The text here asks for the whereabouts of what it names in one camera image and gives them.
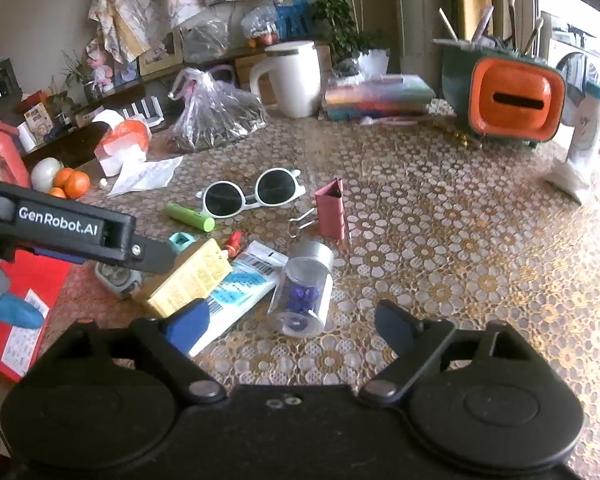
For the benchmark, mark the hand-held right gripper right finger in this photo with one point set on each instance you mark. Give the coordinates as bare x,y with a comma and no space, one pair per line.
394,327

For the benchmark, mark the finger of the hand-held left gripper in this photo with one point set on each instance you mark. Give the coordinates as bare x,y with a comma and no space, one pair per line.
60,255
152,256

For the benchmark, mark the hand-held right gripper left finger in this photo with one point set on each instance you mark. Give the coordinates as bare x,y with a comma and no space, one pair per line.
191,321

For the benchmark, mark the round grey tape measure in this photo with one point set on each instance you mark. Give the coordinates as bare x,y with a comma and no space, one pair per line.
117,279

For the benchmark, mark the yellow rectangular block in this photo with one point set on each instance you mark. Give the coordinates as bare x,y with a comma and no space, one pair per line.
190,277

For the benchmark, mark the red and white cardboard box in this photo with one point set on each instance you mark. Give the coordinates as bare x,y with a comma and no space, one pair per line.
27,285

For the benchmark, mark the white and blue packet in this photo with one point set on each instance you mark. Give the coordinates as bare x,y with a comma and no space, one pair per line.
240,287

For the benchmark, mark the clear jar with purple dice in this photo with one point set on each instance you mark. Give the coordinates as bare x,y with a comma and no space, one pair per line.
302,290

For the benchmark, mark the pink binder clip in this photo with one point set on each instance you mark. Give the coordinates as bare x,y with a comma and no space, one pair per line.
332,207

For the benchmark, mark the person's left hand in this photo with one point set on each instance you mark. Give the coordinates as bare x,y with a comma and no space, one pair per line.
15,311

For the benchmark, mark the orange fruit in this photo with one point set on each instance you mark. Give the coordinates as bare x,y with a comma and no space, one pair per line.
77,184
57,192
62,176

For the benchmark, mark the white ball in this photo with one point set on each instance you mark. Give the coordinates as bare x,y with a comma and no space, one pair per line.
46,174

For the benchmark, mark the green tube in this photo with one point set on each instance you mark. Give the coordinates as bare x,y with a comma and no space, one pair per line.
190,216

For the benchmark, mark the small red toy figure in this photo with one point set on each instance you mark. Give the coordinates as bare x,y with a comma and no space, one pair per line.
234,242

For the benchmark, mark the red water bottle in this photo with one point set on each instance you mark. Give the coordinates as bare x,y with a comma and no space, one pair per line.
0,150

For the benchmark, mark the orange tissue pack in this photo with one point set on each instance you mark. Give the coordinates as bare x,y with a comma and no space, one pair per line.
122,147

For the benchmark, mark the printed small carton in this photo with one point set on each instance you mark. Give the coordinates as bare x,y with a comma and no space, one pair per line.
37,119

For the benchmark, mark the white paper roll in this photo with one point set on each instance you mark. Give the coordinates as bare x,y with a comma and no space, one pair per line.
107,117

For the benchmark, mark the white sunglasses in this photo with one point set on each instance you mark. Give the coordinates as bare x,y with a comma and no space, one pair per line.
252,192

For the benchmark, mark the white router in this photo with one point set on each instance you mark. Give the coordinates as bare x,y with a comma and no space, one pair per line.
142,110

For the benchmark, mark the small potted grass plant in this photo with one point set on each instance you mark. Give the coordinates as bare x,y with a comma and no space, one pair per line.
70,77

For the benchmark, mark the clear plastic bag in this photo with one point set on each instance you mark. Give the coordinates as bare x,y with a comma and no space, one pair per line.
215,115

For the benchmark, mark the pink doll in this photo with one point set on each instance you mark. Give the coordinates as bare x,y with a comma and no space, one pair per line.
97,65

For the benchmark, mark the pink pen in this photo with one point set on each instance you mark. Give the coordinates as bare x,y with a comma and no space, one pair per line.
390,120

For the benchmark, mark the grey plastic bag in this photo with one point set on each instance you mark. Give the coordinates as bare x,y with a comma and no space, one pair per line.
205,40

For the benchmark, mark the white mug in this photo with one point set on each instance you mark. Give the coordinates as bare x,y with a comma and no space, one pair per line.
290,77

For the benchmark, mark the stack of books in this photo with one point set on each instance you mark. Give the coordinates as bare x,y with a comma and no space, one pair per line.
380,97

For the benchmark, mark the plastic bag with fruit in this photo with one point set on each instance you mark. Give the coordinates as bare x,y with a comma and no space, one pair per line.
260,22

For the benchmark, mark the green and orange desk organizer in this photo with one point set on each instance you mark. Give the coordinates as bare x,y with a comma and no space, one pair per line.
505,95

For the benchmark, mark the white squeeze bottle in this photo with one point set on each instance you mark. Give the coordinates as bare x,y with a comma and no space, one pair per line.
585,145

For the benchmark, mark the white plant pot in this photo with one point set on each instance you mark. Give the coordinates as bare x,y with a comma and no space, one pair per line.
372,62

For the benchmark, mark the green leafy plant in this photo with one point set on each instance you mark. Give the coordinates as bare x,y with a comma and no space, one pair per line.
337,15

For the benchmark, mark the white washing machine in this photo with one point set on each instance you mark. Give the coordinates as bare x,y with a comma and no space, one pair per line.
575,57

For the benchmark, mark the cream photo frame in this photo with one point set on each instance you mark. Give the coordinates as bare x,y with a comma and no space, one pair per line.
160,52

